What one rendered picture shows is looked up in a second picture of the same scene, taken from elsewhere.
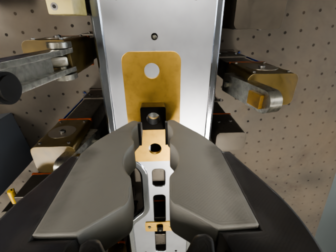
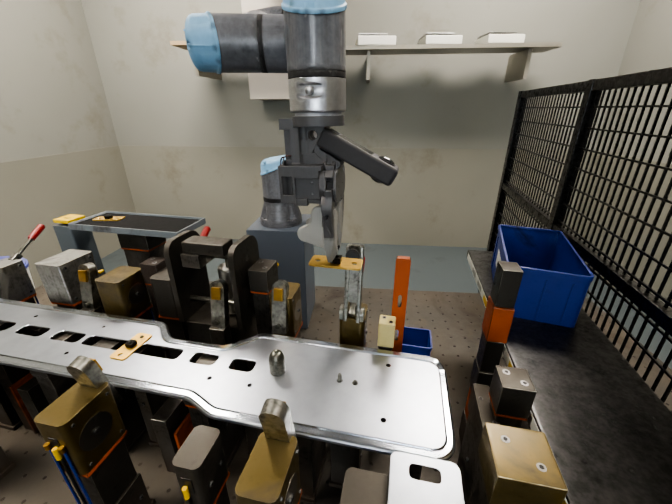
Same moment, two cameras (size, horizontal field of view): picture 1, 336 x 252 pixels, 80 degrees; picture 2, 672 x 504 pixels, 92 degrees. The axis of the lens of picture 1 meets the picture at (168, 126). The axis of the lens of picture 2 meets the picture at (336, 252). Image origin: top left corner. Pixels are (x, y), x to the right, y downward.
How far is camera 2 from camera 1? 47 cm
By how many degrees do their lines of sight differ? 66
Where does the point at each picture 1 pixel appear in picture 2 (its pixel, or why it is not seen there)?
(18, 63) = (359, 275)
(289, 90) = (256, 489)
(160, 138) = (323, 261)
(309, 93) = not seen: outside the picture
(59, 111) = not seen: hidden behind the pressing
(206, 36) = (346, 425)
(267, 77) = (286, 459)
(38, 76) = (349, 287)
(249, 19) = (354, 486)
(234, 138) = (198, 452)
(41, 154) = (293, 286)
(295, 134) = not seen: outside the picture
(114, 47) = (352, 356)
